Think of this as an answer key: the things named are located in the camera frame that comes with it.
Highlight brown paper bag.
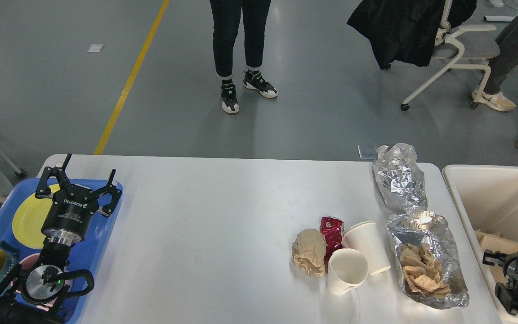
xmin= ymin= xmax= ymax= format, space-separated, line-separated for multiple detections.
xmin=475 ymin=230 xmax=518 ymax=264

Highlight foil bag with paper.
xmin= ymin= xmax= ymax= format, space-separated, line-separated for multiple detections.
xmin=386 ymin=211 xmax=469 ymax=310

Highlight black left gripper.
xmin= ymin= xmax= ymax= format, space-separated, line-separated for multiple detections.
xmin=35 ymin=153 xmax=122 ymax=243

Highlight upright white paper cup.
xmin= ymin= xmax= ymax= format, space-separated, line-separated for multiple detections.
xmin=326 ymin=248 xmax=368 ymax=295

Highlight black jacket on chair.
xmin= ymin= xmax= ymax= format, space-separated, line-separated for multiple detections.
xmin=346 ymin=0 xmax=478 ymax=70

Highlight crumpled brown paper ball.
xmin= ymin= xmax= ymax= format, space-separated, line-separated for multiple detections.
xmin=292 ymin=229 xmax=326 ymax=277

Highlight standing person legs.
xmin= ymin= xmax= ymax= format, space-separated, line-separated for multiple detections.
xmin=210 ymin=0 xmax=278 ymax=114

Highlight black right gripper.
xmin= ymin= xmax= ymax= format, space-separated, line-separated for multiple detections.
xmin=482 ymin=250 xmax=518 ymax=281

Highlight yellow plastic plate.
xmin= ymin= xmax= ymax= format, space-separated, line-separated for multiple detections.
xmin=8 ymin=179 xmax=52 ymax=250

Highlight crumpled aluminium foil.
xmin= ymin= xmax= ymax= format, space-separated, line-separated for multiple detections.
xmin=372 ymin=143 xmax=428 ymax=215

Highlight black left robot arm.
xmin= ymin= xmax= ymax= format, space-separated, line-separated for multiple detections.
xmin=0 ymin=155 xmax=123 ymax=324

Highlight lying white paper cup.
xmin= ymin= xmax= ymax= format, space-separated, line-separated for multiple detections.
xmin=343 ymin=221 xmax=391 ymax=275

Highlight white plastic bin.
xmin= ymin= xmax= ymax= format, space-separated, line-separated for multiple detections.
xmin=442 ymin=165 xmax=518 ymax=324

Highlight crushed red can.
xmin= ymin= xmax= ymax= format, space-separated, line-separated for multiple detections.
xmin=319 ymin=216 xmax=344 ymax=262

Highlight white office chair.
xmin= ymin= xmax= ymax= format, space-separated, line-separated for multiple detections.
xmin=400 ymin=0 xmax=500 ymax=111

